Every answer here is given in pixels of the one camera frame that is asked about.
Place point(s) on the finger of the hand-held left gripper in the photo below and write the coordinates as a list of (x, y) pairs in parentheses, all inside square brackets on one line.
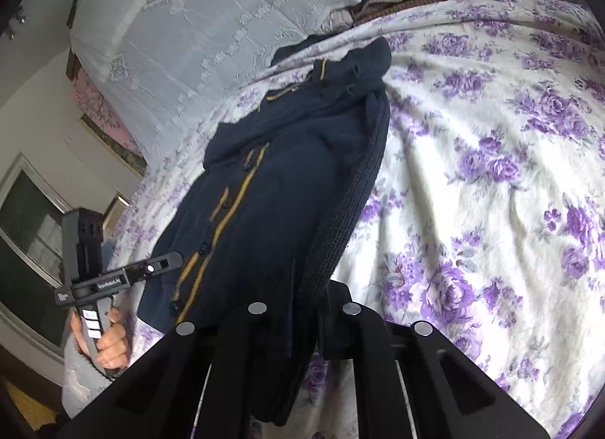
[(153, 266)]

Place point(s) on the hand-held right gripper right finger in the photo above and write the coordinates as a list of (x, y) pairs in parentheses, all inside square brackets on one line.
[(373, 354)]

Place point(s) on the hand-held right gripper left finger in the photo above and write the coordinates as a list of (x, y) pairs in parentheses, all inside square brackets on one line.
[(222, 354)]

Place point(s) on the navy knit cardigan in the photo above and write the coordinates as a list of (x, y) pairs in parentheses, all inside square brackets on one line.
[(283, 174)]

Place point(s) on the person's left hand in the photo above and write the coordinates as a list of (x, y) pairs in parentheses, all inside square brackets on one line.
[(113, 344)]

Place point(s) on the white framed window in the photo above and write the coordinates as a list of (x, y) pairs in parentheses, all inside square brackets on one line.
[(28, 240)]

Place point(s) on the dark framed board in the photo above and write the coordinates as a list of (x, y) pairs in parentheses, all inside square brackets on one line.
[(118, 146)]

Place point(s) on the pink floral cloth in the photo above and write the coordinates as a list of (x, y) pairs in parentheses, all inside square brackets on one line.
[(101, 108)]

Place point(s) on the purple floral bedsheet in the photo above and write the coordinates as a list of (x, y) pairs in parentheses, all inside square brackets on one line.
[(472, 160)]

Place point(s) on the white lace cover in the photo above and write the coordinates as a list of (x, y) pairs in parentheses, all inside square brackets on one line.
[(198, 28)]

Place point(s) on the light wooden frame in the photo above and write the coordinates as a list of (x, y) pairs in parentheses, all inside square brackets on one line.
[(116, 210)]

